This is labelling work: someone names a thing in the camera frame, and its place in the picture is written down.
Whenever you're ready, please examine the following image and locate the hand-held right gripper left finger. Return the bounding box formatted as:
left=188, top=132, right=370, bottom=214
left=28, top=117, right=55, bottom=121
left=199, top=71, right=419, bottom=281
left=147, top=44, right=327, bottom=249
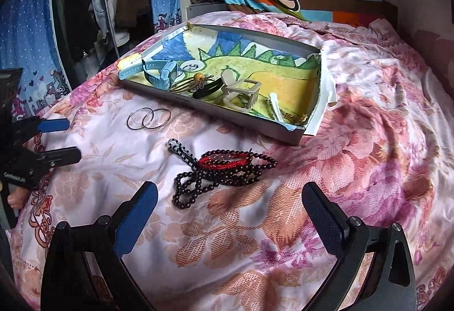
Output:
left=41, top=181, right=159, bottom=311

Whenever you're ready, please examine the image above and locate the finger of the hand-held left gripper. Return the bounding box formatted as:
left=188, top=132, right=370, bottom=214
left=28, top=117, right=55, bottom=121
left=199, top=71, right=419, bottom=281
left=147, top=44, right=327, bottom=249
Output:
left=21, top=146, right=82, bottom=168
left=19, top=118, right=71, bottom=135

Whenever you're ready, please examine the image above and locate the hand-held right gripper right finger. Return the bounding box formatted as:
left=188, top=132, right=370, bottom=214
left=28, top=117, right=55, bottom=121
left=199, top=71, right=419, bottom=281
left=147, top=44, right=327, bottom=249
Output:
left=301, top=181, right=418, bottom=311

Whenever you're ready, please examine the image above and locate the dark bead bracelet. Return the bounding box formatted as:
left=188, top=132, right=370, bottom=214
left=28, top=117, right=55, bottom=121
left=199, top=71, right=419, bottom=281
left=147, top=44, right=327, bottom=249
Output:
left=172, top=149, right=278, bottom=209

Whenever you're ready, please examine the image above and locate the silver hoop ring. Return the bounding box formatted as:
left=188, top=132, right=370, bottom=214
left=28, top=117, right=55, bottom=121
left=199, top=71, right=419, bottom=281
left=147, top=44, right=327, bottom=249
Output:
left=141, top=106, right=172, bottom=129
left=127, top=108, right=155, bottom=131

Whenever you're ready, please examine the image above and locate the red woven bracelet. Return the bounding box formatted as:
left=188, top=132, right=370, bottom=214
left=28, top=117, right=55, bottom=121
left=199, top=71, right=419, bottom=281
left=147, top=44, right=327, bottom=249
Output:
left=198, top=151, right=255, bottom=170

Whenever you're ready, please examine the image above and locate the gold chain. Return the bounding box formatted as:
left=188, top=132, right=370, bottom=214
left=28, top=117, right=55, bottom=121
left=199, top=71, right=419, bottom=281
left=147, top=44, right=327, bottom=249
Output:
left=280, top=112, right=308, bottom=126

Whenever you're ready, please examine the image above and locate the light blue wrist watch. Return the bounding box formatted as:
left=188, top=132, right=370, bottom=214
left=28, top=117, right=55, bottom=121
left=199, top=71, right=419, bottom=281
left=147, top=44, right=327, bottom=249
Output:
left=119, top=58, right=178, bottom=89

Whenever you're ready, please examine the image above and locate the small white hair clip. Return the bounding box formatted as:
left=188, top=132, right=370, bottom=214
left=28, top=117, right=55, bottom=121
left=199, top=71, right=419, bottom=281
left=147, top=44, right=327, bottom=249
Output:
left=268, top=93, right=285, bottom=122

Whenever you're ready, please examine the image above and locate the black hair clip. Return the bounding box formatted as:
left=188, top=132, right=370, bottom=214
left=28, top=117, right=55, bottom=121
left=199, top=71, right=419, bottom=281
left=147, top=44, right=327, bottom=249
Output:
left=192, top=78, right=225, bottom=100

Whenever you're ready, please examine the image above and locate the black hair tie yellow bead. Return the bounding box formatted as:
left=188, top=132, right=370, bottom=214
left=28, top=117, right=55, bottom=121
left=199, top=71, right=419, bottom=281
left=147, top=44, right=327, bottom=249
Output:
left=170, top=72, right=215, bottom=94

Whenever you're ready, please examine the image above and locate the white claw hair clip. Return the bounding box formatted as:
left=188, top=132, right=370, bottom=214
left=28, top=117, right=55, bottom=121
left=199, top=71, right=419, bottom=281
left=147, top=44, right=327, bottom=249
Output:
left=220, top=68, right=262, bottom=112

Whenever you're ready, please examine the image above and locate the cardboard box with crayon drawing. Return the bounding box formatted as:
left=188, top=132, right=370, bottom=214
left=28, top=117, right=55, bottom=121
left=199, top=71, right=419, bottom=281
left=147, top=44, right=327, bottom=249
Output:
left=119, top=23, right=338, bottom=146

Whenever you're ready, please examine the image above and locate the person's left hand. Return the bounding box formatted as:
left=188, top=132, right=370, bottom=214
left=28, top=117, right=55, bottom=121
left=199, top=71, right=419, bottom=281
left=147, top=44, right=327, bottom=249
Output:
left=7, top=190, right=26, bottom=209

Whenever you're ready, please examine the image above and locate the pink floral blanket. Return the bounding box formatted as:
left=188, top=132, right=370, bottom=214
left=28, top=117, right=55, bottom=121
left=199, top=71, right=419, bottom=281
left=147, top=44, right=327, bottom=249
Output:
left=7, top=11, right=454, bottom=311

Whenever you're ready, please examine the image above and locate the large blue dotted wardrobe curtain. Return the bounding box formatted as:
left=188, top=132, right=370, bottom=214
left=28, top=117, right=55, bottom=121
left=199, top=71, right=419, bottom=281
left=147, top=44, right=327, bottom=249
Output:
left=0, top=0, right=72, bottom=120

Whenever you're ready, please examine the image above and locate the clothes rack with hanging clothes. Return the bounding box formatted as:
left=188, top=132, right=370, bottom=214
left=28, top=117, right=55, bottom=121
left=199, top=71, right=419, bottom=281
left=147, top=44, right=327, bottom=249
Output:
left=52, top=0, right=150, bottom=82

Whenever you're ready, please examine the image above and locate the white shelf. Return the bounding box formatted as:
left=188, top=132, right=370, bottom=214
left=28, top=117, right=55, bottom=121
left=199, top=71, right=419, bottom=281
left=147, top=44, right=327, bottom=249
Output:
left=186, top=2, right=228, bottom=19

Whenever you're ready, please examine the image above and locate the dark headboard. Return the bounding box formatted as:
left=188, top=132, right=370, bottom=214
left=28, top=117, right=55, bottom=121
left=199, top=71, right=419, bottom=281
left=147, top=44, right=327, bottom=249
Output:
left=380, top=0, right=401, bottom=31

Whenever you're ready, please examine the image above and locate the black white braided cord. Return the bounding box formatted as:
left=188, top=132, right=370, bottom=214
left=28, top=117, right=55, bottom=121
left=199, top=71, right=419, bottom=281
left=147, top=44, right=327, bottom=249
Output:
left=167, top=138, right=200, bottom=170

